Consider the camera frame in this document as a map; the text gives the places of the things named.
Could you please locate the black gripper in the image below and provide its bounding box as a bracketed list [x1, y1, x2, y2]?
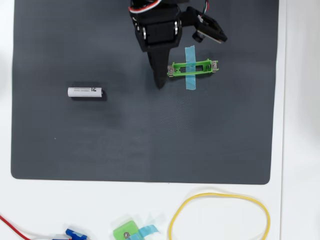
[128, 2, 182, 90]

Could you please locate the white AA battery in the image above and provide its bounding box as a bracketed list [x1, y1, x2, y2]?
[67, 86, 105, 98]

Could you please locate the green battery holder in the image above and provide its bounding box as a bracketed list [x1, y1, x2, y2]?
[166, 59, 220, 79]

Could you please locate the long blue masking tape strip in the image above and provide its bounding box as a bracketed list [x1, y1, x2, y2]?
[184, 45, 197, 91]

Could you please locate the dark gray textured mat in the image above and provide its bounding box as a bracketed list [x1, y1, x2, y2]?
[10, 0, 280, 185]

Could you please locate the short blue masking tape piece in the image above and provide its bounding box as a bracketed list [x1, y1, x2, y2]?
[129, 224, 161, 240]

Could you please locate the small green printed block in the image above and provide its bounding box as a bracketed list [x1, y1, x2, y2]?
[112, 220, 141, 240]

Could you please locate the blue alligator clip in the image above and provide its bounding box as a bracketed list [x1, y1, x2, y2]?
[51, 228, 89, 240]

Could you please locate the red white black servo cable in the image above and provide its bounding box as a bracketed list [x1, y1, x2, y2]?
[128, 0, 162, 14]

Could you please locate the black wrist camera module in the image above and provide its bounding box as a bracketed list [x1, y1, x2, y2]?
[179, 6, 228, 45]

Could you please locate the multicolour camera cable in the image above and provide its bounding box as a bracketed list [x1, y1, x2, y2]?
[198, 0, 210, 22]

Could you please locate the yellow wire loop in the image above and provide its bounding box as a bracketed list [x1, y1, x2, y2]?
[168, 191, 271, 240]

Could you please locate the red wire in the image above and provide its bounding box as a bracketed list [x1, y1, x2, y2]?
[0, 214, 32, 240]

